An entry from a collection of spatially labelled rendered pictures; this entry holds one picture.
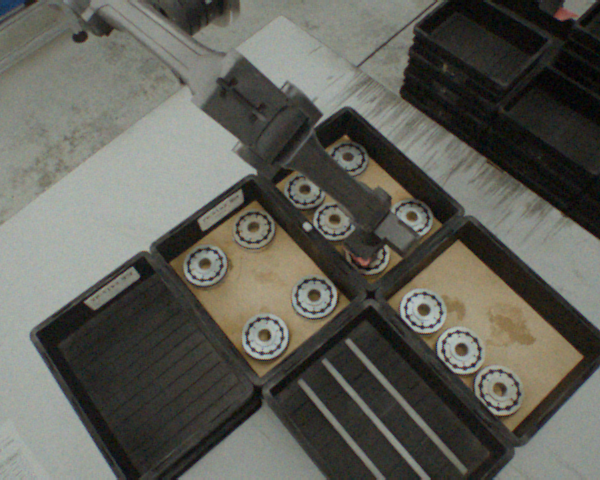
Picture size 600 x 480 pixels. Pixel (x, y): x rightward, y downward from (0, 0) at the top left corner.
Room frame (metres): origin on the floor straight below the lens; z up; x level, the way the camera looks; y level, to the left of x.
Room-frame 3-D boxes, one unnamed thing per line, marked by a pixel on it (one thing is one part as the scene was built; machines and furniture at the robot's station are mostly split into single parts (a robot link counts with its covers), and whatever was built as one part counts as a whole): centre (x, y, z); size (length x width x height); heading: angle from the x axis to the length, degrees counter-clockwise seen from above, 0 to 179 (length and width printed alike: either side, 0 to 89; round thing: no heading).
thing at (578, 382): (0.28, -0.39, 0.92); 0.40 x 0.30 x 0.02; 36
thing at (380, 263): (0.47, -0.16, 0.86); 0.10 x 0.10 x 0.01
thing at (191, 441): (0.24, 0.33, 0.92); 0.40 x 0.30 x 0.02; 36
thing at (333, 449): (0.10, -0.15, 0.87); 0.40 x 0.30 x 0.11; 36
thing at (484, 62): (1.39, -0.70, 0.37); 0.40 x 0.30 x 0.45; 42
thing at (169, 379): (0.24, 0.33, 0.87); 0.40 x 0.30 x 0.11; 36
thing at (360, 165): (0.73, -0.14, 0.86); 0.10 x 0.10 x 0.01
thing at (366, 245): (0.47, -0.16, 0.98); 0.10 x 0.07 x 0.07; 131
